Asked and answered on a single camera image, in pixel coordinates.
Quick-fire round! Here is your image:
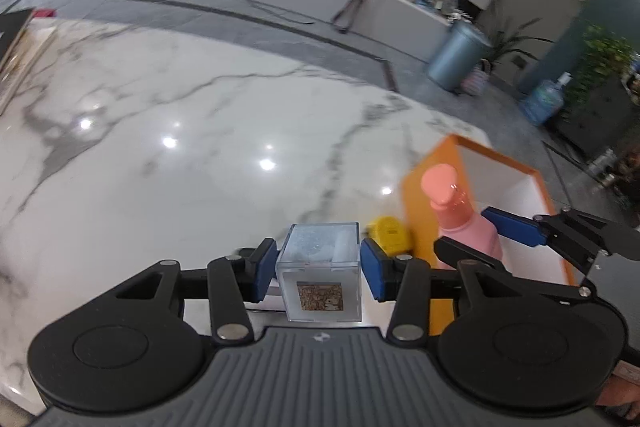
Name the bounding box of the orange white storage box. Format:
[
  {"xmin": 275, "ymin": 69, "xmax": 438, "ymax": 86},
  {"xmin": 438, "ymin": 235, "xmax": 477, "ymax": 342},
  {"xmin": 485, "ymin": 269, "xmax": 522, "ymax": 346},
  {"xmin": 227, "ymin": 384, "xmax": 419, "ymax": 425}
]
[{"xmin": 400, "ymin": 133, "xmax": 578, "ymax": 338}]

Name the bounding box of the yellow tape measure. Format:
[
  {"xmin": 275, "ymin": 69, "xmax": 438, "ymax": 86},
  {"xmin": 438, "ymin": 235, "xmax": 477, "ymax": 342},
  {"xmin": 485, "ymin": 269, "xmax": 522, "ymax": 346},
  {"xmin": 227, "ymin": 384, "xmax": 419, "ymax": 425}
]
[{"xmin": 366, "ymin": 216, "xmax": 412, "ymax": 257}]

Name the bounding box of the striped gift bag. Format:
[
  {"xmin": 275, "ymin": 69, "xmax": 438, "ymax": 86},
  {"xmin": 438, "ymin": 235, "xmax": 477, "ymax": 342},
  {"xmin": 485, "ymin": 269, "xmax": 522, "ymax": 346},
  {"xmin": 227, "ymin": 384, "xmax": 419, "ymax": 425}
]
[{"xmin": 460, "ymin": 58, "xmax": 491, "ymax": 96}]

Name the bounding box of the blue water jug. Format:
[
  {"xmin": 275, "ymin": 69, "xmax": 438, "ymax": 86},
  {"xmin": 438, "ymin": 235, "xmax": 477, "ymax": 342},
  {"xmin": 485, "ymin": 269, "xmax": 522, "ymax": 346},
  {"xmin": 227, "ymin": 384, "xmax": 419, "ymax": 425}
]
[{"xmin": 520, "ymin": 72, "xmax": 572, "ymax": 127}]

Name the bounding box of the grey metal trash bin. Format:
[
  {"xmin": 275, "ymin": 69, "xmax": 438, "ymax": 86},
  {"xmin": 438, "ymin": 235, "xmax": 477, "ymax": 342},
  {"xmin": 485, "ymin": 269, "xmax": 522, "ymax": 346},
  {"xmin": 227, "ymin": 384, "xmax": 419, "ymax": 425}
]
[{"xmin": 426, "ymin": 20, "xmax": 492, "ymax": 92}]

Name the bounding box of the green potted plant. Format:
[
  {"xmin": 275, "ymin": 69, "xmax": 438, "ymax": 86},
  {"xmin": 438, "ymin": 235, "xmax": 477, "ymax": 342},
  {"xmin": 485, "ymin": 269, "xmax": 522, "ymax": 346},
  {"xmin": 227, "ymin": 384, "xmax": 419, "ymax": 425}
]
[{"xmin": 561, "ymin": 25, "xmax": 634, "ymax": 121}]

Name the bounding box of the clear acrylic cube box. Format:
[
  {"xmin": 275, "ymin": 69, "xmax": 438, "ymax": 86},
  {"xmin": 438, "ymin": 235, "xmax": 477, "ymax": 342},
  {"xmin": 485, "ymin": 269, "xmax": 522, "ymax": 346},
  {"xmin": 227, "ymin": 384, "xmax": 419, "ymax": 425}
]
[{"xmin": 276, "ymin": 222, "xmax": 361, "ymax": 323}]

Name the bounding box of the pink pump bottle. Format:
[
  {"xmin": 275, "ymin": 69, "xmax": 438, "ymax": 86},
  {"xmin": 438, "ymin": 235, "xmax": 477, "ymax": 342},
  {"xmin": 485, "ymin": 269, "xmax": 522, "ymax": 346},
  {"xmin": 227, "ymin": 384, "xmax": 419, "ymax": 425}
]
[{"xmin": 421, "ymin": 164, "xmax": 503, "ymax": 261}]

